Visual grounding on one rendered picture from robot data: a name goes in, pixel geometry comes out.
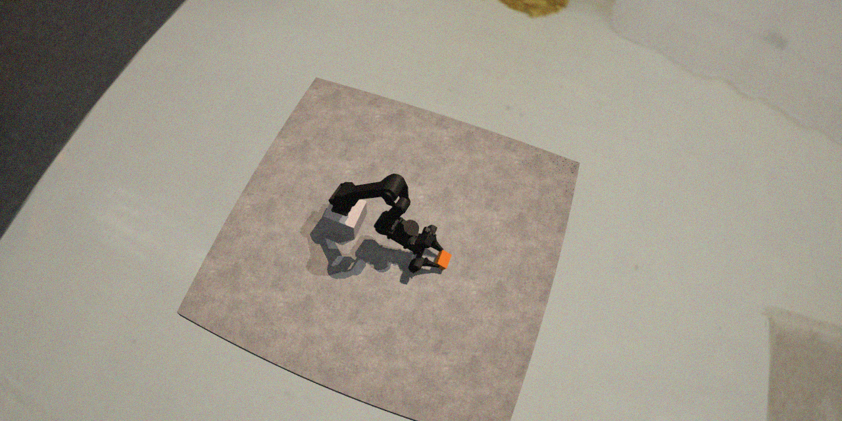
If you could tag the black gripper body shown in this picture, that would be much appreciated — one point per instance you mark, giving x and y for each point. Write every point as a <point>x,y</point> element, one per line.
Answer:
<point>416,263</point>

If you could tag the orange block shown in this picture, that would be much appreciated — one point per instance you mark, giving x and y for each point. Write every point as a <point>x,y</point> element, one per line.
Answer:
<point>443,259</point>

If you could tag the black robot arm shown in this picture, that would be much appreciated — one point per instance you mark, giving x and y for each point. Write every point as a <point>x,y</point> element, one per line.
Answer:
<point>389,223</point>

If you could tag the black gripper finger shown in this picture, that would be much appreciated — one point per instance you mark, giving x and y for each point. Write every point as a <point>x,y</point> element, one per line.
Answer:
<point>428,262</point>
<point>436,245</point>

